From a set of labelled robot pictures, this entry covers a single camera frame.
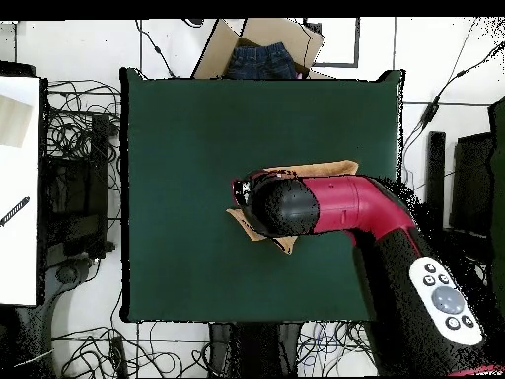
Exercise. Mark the black equipment rack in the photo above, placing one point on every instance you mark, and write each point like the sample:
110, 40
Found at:
75, 189

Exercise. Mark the beige block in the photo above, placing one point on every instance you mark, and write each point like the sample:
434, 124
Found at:
14, 122

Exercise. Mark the black power strip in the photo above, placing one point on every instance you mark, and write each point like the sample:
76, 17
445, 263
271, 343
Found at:
118, 355

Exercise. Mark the black upright post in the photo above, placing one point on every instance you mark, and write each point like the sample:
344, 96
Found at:
435, 169

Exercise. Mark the black square floor frame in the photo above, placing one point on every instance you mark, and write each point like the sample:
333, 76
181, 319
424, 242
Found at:
357, 43

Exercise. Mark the dark green table cloth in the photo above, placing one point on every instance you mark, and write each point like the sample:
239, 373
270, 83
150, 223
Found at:
177, 158

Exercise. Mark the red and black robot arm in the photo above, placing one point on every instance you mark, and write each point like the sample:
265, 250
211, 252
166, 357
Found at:
343, 201

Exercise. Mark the white side table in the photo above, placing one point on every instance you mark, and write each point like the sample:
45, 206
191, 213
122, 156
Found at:
19, 256

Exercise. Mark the black box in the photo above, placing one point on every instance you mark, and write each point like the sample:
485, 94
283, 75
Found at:
473, 185

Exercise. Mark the blue denim jeans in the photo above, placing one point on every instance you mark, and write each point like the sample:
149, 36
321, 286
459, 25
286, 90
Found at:
260, 61

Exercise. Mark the tan terry towel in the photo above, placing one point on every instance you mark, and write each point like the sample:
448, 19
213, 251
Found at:
323, 169

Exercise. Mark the black ribbed tool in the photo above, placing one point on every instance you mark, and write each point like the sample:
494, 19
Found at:
15, 210

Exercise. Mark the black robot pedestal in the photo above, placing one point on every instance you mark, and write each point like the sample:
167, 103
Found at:
252, 347

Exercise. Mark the brown cardboard box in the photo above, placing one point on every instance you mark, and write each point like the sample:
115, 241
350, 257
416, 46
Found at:
284, 31

